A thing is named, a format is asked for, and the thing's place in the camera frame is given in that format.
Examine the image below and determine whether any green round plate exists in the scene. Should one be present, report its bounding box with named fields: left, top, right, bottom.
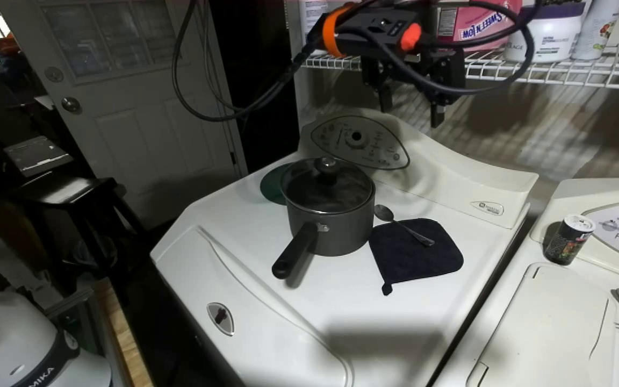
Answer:
left=257, top=161, right=298, bottom=208

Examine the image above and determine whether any white dryer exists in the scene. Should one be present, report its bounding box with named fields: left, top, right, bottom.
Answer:
left=430, top=176, right=619, bottom=387

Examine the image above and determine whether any white jar purple lid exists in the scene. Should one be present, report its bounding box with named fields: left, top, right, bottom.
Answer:
left=506, top=0, right=587, bottom=65

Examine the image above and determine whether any metal spoon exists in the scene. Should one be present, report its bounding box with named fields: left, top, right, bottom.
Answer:
left=372, top=203, right=438, bottom=249

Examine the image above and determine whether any small spice jar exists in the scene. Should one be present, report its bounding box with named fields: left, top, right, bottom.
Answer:
left=542, top=214, right=597, bottom=266

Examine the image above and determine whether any dark grey saucepan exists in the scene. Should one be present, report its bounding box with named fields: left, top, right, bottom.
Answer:
left=271, top=158, right=378, bottom=282

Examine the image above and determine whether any pink sweetener box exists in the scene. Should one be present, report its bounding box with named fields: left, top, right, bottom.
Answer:
left=452, top=0, right=524, bottom=54

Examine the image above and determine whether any glass pot lid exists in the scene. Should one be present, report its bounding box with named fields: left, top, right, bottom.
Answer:
left=281, top=158, right=378, bottom=214

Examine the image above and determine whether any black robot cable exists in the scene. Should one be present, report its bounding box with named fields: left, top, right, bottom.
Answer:
left=171, top=0, right=538, bottom=126

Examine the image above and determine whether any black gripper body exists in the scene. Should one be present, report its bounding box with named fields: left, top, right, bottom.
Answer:
left=358, top=49, right=470, bottom=107

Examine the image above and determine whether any black flat box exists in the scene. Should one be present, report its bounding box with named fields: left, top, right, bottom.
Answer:
left=2, top=135, right=73, bottom=180

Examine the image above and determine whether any dark navy pot holder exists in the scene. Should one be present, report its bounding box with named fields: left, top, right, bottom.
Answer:
left=367, top=218, right=467, bottom=297

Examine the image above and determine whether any wide orange cable strap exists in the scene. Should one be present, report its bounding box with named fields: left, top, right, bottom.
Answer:
left=320, top=5, right=358, bottom=61

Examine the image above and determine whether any tall white bottle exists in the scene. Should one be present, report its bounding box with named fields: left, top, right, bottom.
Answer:
left=298, top=0, right=327, bottom=59

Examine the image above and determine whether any white panel door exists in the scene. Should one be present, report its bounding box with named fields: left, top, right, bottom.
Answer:
left=0, top=0, right=250, bottom=232

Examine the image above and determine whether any white washing machine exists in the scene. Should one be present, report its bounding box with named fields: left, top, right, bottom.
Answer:
left=148, top=106, right=542, bottom=387

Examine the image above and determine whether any wooden board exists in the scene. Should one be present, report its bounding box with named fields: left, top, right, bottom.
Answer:
left=93, top=278, right=154, bottom=387

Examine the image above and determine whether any black stool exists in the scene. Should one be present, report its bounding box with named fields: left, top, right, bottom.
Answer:
left=6, top=175, right=147, bottom=289

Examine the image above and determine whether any tall cylindrical container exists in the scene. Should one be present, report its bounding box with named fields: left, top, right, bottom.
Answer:
left=569, top=0, right=619, bottom=62

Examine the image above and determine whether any white wire shelf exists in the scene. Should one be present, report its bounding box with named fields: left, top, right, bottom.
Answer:
left=298, top=45, right=619, bottom=96

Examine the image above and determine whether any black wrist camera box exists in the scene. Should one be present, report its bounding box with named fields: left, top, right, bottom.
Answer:
left=334, top=5, right=426, bottom=56

